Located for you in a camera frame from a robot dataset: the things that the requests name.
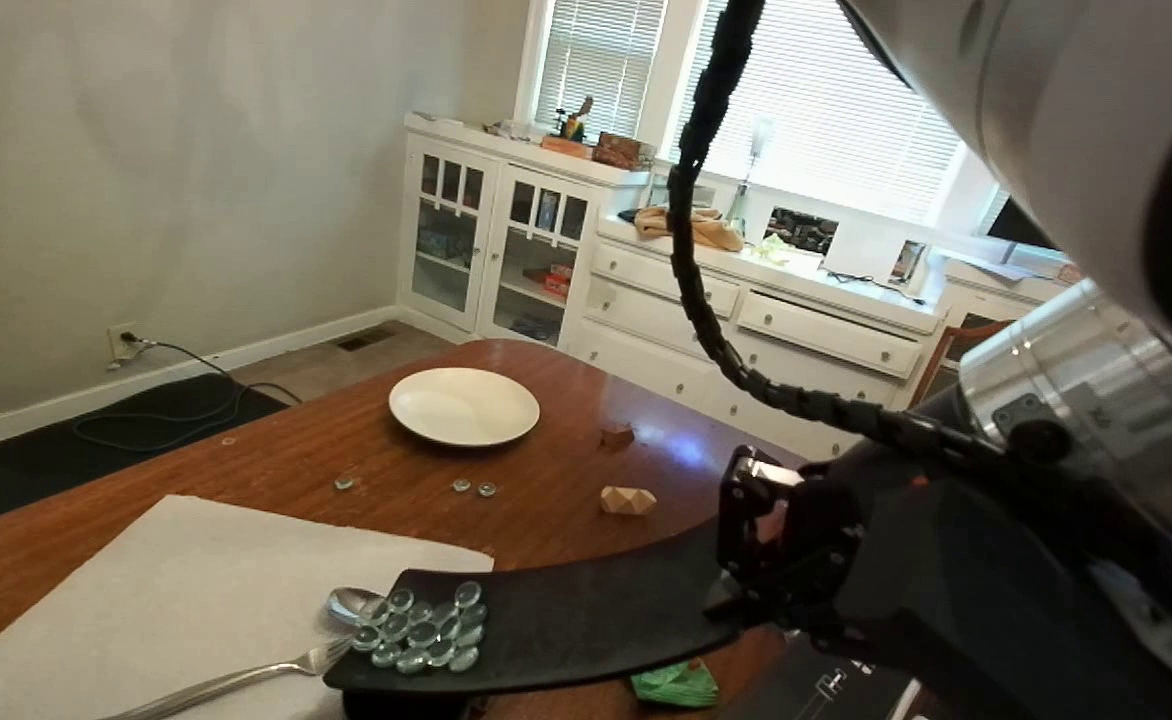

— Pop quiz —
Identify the small tan object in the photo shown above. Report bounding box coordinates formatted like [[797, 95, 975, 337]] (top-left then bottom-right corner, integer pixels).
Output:
[[597, 482, 660, 521]]

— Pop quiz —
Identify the grey outlet cable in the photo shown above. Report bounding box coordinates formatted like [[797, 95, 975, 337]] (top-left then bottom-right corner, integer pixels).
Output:
[[121, 331, 307, 407]]

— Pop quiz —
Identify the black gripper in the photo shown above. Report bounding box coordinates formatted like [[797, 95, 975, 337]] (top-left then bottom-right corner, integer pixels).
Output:
[[709, 443, 1172, 720]]

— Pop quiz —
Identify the white drawer dresser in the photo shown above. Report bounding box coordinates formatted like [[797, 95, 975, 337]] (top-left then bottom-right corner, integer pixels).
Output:
[[561, 211, 966, 468]]

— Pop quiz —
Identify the wide window with blinds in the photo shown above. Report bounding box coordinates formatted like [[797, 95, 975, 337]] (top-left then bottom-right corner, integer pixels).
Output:
[[671, 0, 1016, 241]]

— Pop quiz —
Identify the narrow window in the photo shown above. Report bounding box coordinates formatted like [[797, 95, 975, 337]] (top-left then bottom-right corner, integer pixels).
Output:
[[525, 0, 679, 150]]

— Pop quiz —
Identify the green wrapper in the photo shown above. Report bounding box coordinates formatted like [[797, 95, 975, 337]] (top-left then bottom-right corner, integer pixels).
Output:
[[628, 656, 725, 711]]

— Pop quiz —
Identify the wall outlet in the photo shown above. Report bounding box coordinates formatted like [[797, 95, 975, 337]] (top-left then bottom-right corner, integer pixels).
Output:
[[107, 322, 147, 373]]

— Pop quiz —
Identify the small brown box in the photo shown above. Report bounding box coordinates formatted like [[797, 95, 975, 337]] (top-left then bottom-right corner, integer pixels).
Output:
[[586, 129, 653, 175]]

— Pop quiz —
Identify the white box with dark print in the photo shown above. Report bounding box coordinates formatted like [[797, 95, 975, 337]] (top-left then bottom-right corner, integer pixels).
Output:
[[754, 199, 849, 262]]

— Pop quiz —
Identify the black cardboard box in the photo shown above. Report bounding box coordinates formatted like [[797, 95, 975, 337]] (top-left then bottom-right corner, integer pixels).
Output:
[[720, 627, 938, 720]]

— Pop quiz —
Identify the floor vent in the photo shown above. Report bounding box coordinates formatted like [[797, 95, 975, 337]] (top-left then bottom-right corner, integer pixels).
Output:
[[330, 324, 394, 362]]

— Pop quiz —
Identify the brown bread loaf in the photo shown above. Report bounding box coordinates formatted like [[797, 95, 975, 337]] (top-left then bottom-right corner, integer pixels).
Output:
[[628, 199, 746, 262]]

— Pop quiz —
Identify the wooden chair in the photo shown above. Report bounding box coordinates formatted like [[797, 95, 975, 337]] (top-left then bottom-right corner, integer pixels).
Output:
[[904, 313, 1016, 416]]

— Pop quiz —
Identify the silver spoon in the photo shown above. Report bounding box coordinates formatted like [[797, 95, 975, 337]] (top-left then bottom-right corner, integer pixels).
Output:
[[322, 585, 391, 635]]

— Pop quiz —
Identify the white paper placemat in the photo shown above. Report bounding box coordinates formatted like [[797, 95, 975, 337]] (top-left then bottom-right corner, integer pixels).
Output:
[[0, 491, 500, 720]]

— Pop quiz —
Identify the small photo frame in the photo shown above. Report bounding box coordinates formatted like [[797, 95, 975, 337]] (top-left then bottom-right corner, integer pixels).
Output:
[[885, 231, 936, 292]]

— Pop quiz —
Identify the vase with feather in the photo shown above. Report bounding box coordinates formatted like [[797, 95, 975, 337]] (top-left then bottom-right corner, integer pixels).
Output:
[[725, 129, 769, 231]]

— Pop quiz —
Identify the black braided cable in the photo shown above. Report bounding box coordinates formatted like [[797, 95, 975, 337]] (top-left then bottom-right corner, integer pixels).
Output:
[[663, 0, 1172, 644]]

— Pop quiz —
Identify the white plate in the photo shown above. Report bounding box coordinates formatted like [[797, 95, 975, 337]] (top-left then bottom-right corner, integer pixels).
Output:
[[385, 363, 548, 453]]

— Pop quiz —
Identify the black floor mat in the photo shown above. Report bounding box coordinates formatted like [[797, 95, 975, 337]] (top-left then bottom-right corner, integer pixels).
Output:
[[0, 369, 304, 541]]

